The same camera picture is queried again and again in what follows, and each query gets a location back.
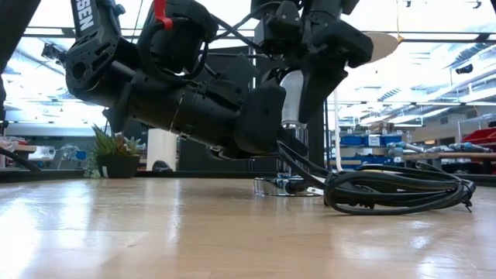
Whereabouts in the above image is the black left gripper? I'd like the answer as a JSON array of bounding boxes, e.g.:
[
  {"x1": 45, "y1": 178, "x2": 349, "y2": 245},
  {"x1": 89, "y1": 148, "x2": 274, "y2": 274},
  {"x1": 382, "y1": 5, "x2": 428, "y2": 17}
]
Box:
[{"x1": 170, "y1": 79, "x2": 309, "y2": 158}]

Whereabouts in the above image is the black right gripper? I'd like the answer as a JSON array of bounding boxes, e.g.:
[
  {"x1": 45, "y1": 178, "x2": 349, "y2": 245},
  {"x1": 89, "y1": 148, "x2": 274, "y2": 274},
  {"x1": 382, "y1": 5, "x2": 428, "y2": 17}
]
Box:
[{"x1": 298, "y1": 15, "x2": 375, "y2": 125}]

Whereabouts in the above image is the white lightbulb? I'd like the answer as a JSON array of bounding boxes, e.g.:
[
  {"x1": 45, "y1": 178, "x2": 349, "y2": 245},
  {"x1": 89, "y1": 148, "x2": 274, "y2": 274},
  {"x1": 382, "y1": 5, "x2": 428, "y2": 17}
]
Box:
[{"x1": 278, "y1": 68, "x2": 307, "y2": 126}]

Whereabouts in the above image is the chrome lamp base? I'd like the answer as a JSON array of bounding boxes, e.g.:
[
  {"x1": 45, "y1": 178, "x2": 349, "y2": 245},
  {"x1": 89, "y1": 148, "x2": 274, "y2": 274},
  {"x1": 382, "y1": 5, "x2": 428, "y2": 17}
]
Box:
[{"x1": 253, "y1": 120, "x2": 323, "y2": 198}]

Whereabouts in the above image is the black lamp power cord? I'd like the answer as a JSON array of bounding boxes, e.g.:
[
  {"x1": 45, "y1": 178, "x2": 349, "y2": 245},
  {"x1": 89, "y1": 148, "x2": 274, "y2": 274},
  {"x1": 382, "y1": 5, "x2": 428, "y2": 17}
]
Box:
[{"x1": 275, "y1": 139, "x2": 477, "y2": 216}]

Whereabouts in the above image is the white round-top stand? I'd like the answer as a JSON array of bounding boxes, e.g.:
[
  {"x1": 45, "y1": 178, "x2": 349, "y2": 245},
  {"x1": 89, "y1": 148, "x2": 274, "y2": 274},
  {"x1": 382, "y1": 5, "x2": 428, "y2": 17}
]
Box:
[{"x1": 332, "y1": 32, "x2": 401, "y2": 174}]

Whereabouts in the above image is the long blue shelf bin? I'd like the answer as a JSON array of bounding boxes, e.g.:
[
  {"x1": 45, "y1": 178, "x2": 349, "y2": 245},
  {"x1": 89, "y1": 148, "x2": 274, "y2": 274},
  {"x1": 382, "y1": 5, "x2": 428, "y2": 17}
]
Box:
[{"x1": 340, "y1": 154, "x2": 405, "y2": 168}]

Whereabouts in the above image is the white cylindrical container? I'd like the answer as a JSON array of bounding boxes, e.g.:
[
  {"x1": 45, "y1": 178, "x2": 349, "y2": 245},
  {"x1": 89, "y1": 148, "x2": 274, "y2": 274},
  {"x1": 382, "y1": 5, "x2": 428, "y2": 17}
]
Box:
[{"x1": 146, "y1": 128, "x2": 178, "y2": 172}]

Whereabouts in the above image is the black monitor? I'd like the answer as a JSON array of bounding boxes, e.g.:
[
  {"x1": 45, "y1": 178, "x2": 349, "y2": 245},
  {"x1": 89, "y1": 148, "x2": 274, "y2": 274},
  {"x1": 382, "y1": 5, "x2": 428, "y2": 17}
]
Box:
[{"x1": 121, "y1": 118, "x2": 149, "y2": 146}]

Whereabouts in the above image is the wooden workbench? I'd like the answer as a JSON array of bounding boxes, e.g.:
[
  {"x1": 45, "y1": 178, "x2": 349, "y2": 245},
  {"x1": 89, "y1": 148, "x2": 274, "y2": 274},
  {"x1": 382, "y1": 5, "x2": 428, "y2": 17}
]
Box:
[{"x1": 401, "y1": 151, "x2": 496, "y2": 174}]

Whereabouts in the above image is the grey metal shelf rack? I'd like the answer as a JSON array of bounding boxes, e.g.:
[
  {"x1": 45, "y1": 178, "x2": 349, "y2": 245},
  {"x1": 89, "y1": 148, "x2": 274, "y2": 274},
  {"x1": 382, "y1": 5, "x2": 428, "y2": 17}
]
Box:
[{"x1": 456, "y1": 114, "x2": 496, "y2": 136}]

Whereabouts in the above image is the red storage bin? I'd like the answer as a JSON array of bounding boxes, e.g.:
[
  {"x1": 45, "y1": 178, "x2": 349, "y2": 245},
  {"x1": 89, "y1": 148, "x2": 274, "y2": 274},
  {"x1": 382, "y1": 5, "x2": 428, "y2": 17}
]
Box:
[{"x1": 460, "y1": 127, "x2": 496, "y2": 146}]

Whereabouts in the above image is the potted succulent plant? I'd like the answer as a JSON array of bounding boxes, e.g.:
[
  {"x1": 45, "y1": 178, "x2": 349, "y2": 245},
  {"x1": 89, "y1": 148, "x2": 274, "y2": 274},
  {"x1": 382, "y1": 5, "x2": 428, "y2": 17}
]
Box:
[{"x1": 83, "y1": 123, "x2": 146, "y2": 180}]

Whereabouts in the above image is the white box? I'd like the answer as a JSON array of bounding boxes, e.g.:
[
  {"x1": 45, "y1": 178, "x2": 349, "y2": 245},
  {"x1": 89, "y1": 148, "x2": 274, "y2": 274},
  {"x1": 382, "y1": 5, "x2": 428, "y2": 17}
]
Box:
[{"x1": 29, "y1": 146, "x2": 55, "y2": 160}]

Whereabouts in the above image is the wooden side table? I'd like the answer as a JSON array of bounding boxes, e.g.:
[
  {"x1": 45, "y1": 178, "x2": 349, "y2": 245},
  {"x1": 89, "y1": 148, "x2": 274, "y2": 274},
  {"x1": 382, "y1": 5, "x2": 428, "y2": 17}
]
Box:
[{"x1": 0, "y1": 135, "x2": 38, "y2": 155}]

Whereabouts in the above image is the yellow hanging cord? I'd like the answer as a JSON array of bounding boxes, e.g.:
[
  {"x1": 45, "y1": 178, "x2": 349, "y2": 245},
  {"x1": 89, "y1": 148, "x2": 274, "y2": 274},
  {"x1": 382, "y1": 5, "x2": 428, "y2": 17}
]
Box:
[{"x1": 394, "y1": 0, "x2": 405, "y2": 43}]

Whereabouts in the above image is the thin black camera cable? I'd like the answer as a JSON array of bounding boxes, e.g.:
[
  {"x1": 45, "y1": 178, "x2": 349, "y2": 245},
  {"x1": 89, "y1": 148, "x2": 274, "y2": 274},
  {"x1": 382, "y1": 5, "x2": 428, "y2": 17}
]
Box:
[{"x1": 208, "y1": 13, "x2": 268, "y2": 53}]

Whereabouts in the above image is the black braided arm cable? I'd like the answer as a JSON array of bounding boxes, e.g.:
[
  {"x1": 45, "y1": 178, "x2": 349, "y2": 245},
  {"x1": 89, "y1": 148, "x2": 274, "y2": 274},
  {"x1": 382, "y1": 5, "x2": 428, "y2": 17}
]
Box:
[{"x1": 136, "y1": 17, "x2": 211, "y2": 84}]

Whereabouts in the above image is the red cable strap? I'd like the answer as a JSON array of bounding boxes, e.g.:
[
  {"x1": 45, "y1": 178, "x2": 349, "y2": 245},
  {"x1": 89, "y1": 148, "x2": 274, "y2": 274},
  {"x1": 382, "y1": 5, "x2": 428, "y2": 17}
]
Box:
[{"x1": 153, "y1": 0, "x2": 174, "y2": 31}]

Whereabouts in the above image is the black aluminium table frame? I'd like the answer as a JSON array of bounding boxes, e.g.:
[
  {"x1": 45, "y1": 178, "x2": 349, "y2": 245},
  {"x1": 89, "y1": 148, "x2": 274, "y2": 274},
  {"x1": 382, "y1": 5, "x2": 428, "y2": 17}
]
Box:
[{"x1": 0, "y1": 167, "x2": 496, "y2": 188}]

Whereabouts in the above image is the black hose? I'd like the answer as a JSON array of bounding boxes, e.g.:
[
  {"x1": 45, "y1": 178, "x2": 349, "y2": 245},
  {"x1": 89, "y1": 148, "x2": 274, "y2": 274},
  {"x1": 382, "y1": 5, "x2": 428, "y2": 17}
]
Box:
[{"x1": 0, "y1": 145, "x2": 44, "y2": 174}]

